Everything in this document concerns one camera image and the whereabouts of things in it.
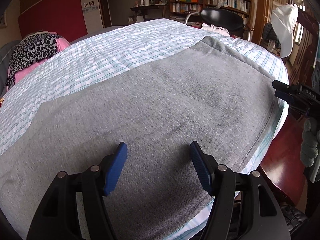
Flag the dark wooden desk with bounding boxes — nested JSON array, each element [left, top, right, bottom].
[[130, 4, 169, 23]]

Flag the leopard print garment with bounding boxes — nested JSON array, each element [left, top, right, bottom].
[[7, 33, 62, 90]]

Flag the plaid bed sheet mattress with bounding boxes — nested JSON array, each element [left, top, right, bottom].
[[0, 17, 290, 240]]

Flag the grey sweatpants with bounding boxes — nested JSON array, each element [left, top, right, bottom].
[[1, 37, 281, 239]]

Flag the white cap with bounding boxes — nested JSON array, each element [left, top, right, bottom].
[[271, 4, 299, 58]]

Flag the grey padded headboard cushion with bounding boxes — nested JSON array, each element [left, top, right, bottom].
[[0, 40, 20, 96]]

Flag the black chair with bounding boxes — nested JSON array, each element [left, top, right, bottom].
[[184, 8, 254, 41]]

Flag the red wardrobe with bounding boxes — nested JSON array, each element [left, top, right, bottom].
[[18, 0, 104, 42]]

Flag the white cloth on chair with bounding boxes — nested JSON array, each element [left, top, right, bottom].
[[201, 23, 230, 37]]

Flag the wooden bookshelf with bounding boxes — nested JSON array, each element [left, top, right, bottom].
[[169, 0, 254, 31]]

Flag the pink blanket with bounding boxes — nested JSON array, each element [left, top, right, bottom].
[[7, 31, 70, 90]]

